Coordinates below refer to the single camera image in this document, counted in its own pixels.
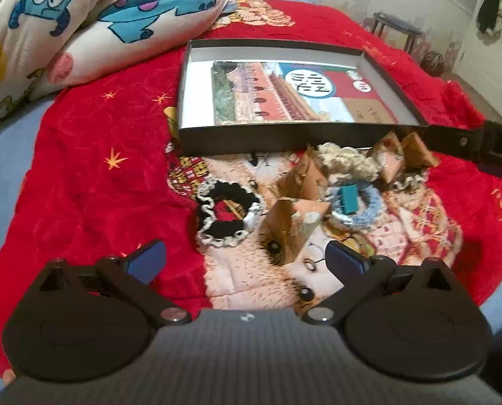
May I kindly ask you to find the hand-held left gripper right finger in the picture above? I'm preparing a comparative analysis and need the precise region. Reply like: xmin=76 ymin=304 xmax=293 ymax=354
xmin=302 ymin=240 xmax=454 ymax=325

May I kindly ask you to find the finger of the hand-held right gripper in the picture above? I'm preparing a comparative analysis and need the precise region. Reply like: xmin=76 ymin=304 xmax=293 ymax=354
xmin=428 ymin=123 xmax=486 ymax=163

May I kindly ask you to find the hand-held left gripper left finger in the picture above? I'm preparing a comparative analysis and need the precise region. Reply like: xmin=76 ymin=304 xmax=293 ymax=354
xmin=35 ymin=240 xmax=193 ymax=327

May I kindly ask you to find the orange triangular snack packet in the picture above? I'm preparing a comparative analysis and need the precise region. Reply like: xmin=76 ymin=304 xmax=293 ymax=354
xmin=276 ymin=147 xmax=330 ymax=199
xmin=367 ymin=131 xmax=406 ymax=190
xmin=401 ymin=132 xmax=440 ymax=169
xmin=268 ymin=196 xmax=332 ymax=266

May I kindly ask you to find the pale blue scrunchie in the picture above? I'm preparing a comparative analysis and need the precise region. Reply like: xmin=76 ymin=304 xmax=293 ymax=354
xmin=325 ymin=179 xmax=382 ymax=231

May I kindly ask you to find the teal binder clip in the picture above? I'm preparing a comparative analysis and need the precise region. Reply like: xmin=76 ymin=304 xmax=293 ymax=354
xmin=321 ymin=185 xmax=360 ymax=217

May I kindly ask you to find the brown spotted scrunchie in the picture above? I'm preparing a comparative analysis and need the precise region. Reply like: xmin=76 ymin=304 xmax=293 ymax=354
xmin=392 ymin=169 xmax=429 ymax=195

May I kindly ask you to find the black and white scrunchie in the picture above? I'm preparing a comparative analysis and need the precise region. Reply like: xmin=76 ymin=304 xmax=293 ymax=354
xmin=195 ymin=177 xmax=265 ymax=254

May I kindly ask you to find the cream scrunchie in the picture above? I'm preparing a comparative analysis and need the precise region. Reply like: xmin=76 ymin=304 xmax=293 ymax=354
xmin=316 ymin=141 xmax=382 ymax=184

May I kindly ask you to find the black shallow cardboard box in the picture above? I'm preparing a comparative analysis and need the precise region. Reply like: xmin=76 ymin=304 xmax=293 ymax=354
xmin=177 ymin=39 xmax=431 ymax=159

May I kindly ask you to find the red printed blanket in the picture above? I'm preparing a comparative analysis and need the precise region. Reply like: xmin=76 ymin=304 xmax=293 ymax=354
xmin=0 ymin=0 xmax=502 ymax=380

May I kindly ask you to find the round blue-seat metal stool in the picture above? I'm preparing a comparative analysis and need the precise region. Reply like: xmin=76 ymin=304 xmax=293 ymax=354
xmin=371 ymin=12 xmax=425 ymax=53

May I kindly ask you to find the white cartoon monster quilt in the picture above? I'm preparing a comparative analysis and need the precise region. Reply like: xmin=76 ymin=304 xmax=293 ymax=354
xmin=0 ymin=0 xmax=237 ymax=131

